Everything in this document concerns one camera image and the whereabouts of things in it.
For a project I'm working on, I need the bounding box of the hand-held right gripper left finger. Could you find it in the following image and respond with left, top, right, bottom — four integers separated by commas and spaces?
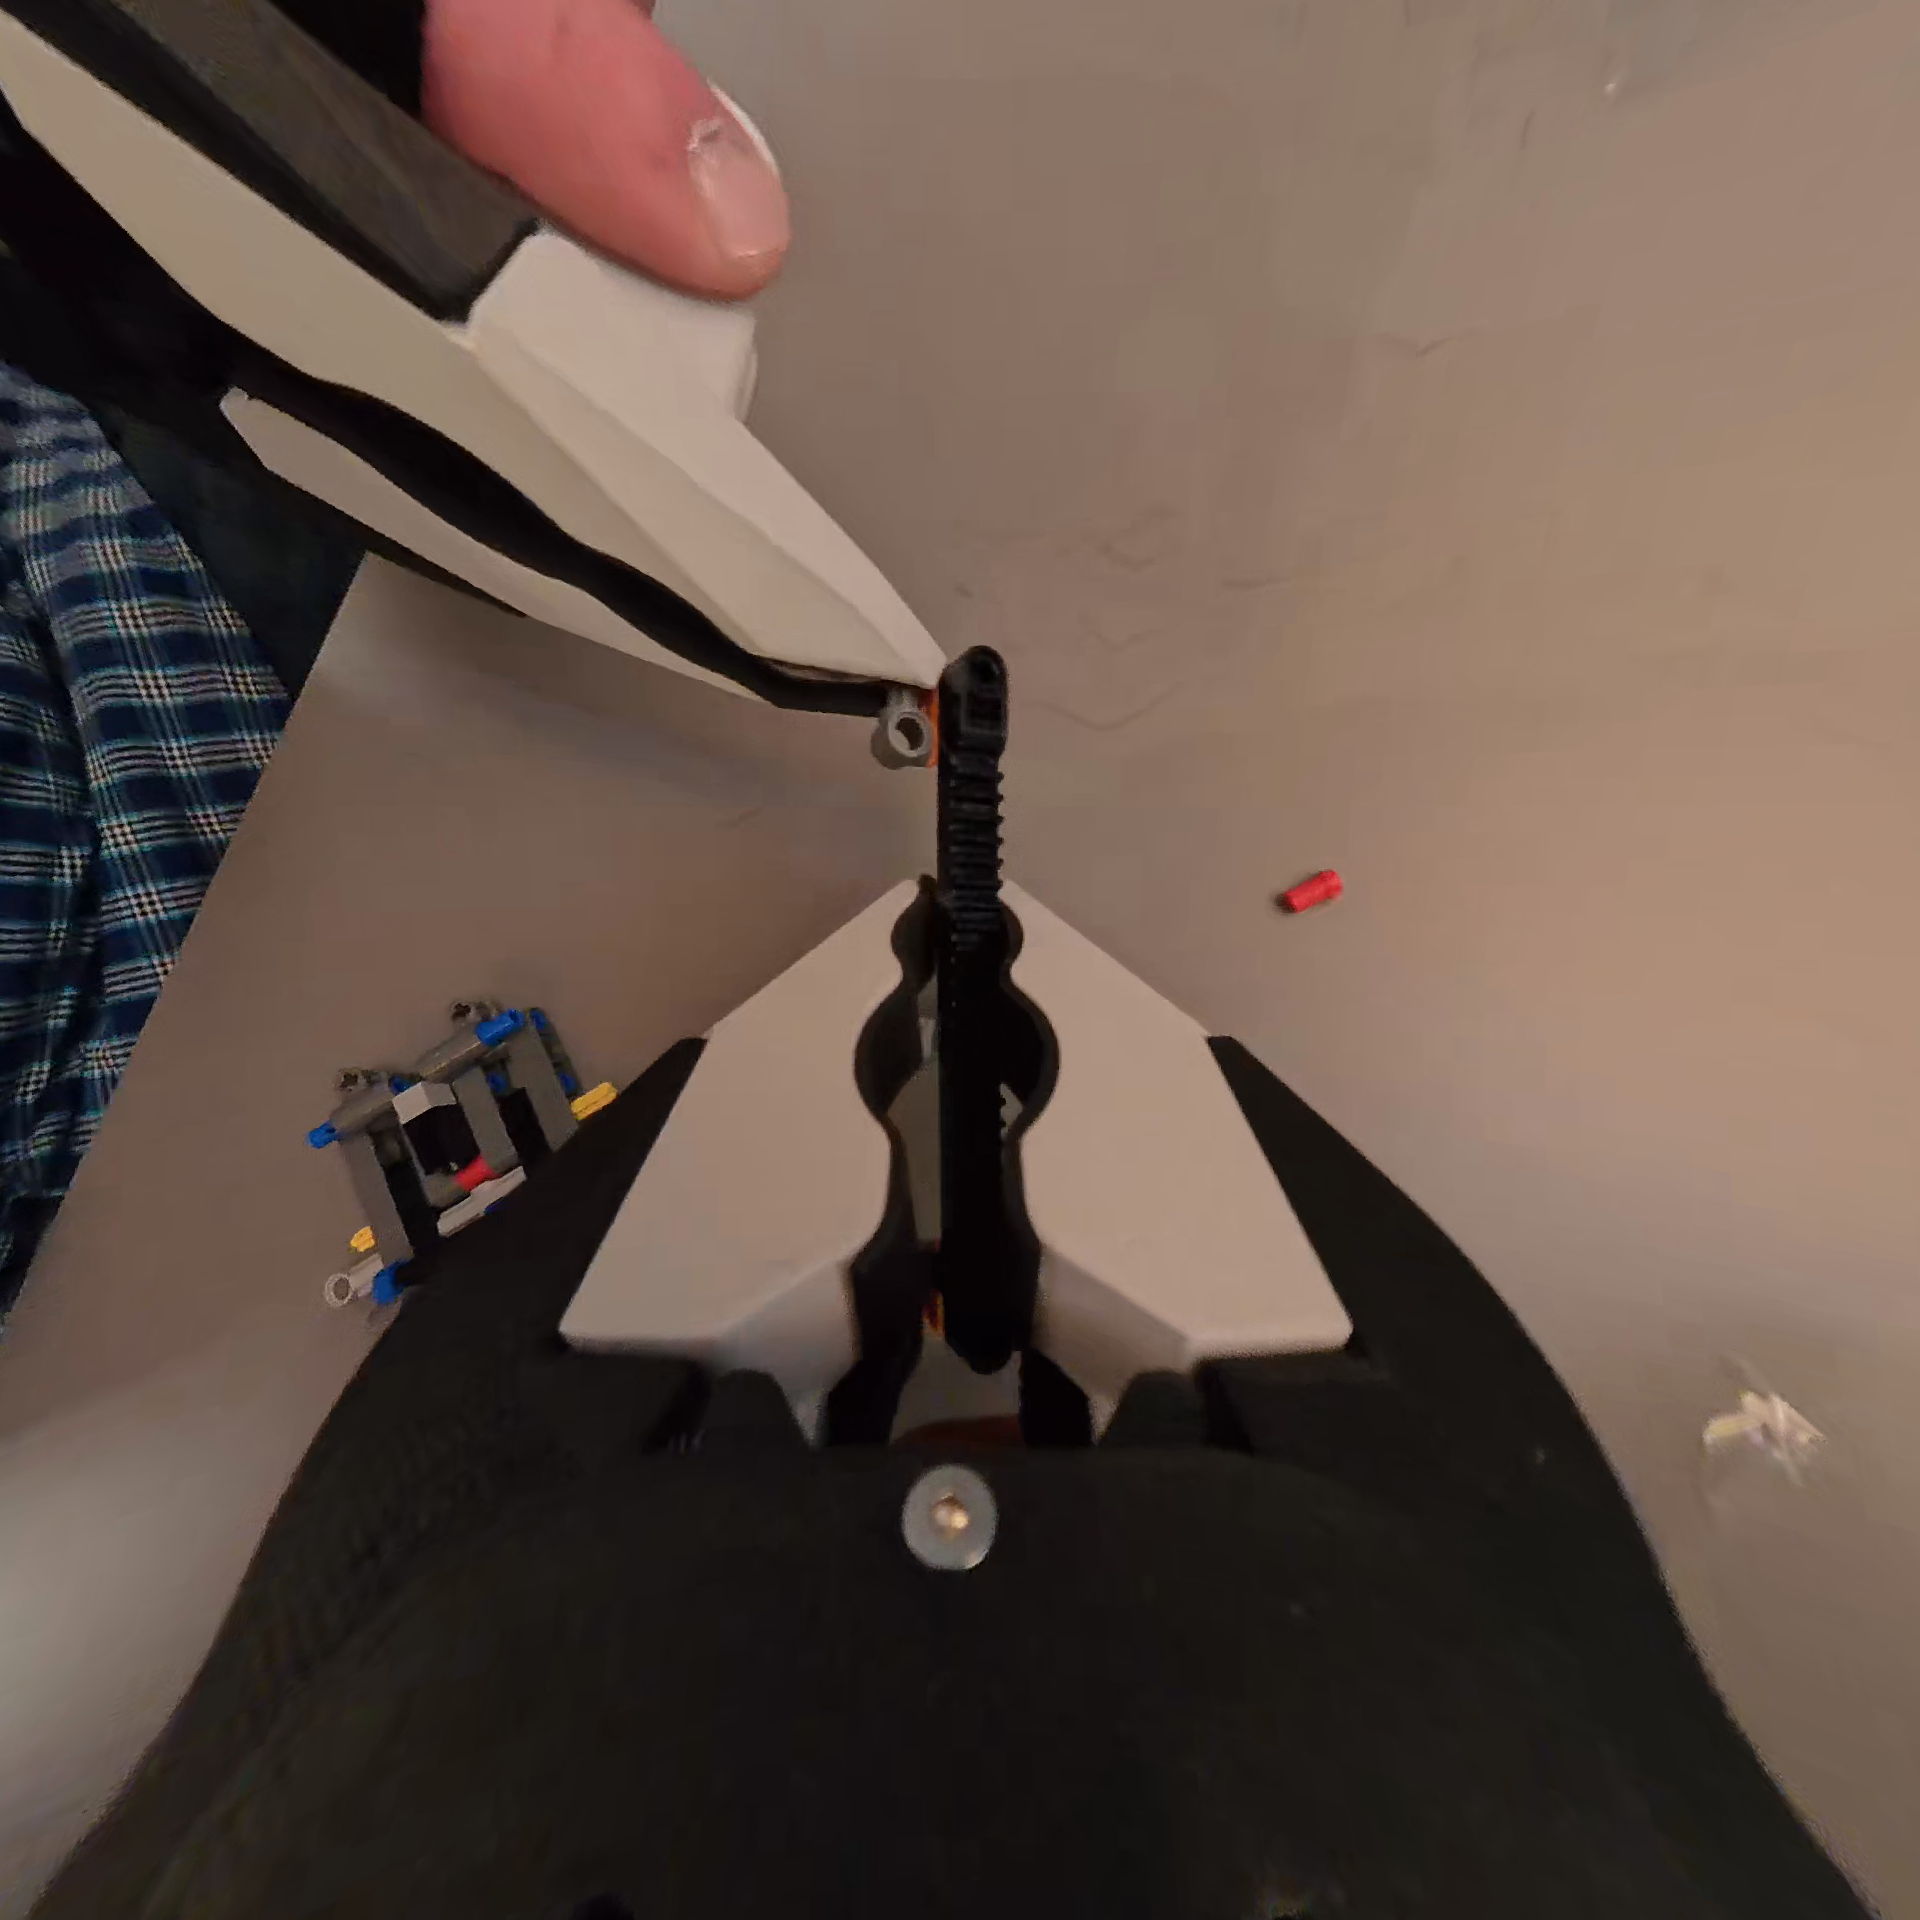
558, 878, 952, 1443

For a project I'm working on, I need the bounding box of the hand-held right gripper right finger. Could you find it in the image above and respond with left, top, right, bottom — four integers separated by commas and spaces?
983, 878, 1356, 1443

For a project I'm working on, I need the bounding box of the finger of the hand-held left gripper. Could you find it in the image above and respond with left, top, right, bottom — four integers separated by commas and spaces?
0, 22, 951, 706
222, 387, 905, 718

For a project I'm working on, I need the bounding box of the black lego gear rack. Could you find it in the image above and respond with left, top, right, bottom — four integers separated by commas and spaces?
930, 645, 1039, 1378

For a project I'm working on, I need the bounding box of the black lego chassis assembly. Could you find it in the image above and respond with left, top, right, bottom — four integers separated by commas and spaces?
305, 997, 618, 1309

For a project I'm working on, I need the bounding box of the light grey lego pin connector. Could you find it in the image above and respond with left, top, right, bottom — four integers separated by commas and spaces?
1703, 1387, 1825, 1489

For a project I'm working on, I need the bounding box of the person's left hand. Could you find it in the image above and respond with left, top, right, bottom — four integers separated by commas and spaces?
421, 0, 792, 298

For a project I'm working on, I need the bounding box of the blue plaid shirt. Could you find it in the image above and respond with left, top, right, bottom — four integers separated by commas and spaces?
0, 367, 294, 1321

